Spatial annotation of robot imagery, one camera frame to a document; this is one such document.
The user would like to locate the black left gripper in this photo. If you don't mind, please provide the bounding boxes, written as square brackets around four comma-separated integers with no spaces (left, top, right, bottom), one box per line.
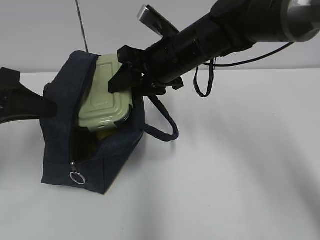
[0,67,58,124]

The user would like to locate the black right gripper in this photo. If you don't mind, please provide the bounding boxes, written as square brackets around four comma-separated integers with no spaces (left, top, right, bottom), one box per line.
[108,37,184,98]

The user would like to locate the green lid glass container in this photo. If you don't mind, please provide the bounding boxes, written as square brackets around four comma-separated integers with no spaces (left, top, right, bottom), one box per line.
[78,54,133,133]

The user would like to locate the yellow pear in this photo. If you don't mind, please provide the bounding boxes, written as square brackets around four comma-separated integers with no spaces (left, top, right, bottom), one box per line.
[95,129,117,141]

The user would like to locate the navy blue lunch bag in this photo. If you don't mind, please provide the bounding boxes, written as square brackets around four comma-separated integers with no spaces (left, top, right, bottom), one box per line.
[39,50,179,195]

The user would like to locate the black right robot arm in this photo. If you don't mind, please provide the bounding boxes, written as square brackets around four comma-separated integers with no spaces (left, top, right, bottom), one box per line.
[108,0,320,96]

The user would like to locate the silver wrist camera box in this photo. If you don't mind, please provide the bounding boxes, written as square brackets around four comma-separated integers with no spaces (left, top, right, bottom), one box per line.
[137,4,180,38]

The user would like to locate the black cable loop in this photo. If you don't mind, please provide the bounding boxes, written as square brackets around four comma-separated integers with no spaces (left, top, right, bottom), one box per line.
[192,41,296,98]

